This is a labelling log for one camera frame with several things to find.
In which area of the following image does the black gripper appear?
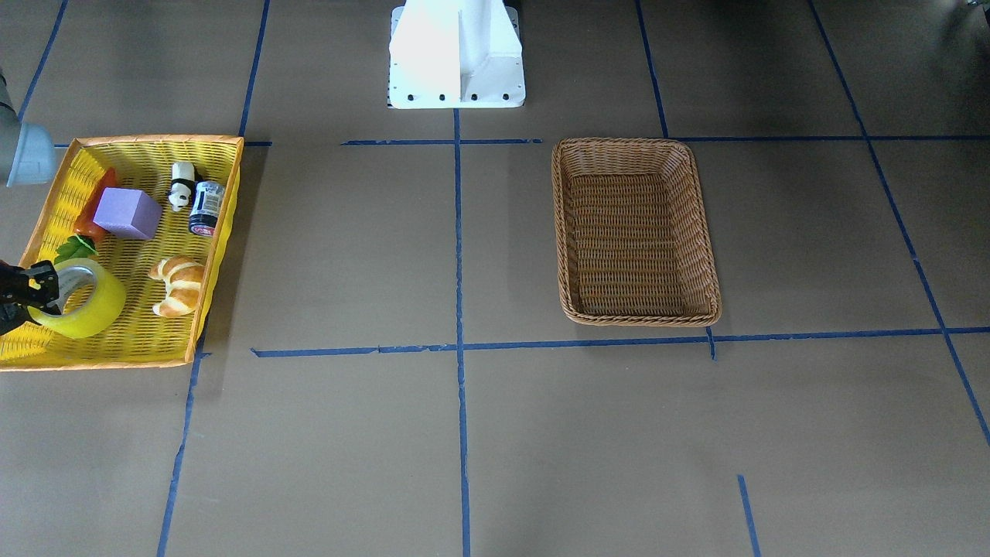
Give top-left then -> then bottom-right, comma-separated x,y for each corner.
1,261 -> 63,336

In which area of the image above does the yellow tape roll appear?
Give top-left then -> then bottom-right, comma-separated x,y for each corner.
28,258 -> 126,340

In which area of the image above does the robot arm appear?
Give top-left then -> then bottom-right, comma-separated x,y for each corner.
1,73 -> 61,335

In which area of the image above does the yellow plastic basket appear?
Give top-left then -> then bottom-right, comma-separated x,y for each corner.
1,135 -> 245,371

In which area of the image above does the brown wicker basket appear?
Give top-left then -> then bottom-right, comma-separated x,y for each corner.
551,138 -> 722,327

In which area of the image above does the orange toy carrot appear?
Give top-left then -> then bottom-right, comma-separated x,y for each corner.
53,168 -> 118,264

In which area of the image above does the purple foam cube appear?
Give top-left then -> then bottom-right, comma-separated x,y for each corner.
95,187 -> 163,241

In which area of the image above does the toy croissant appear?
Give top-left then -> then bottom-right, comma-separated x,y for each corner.
146,256 -> 206,318

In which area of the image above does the toy panda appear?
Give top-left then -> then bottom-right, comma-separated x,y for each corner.
167,161 -> 197,212

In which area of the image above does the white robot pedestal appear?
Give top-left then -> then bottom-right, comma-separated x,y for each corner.
387,1 -> 527,110

